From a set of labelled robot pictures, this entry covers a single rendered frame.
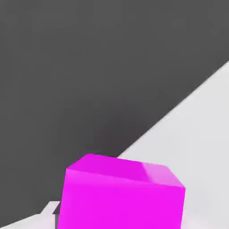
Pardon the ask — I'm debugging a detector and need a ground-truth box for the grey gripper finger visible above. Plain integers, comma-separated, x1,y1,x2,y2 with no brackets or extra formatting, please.
0,201,62,229

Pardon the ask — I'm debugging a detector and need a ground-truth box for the small magenta cube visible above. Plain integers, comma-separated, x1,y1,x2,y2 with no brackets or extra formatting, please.
57,153,186,229

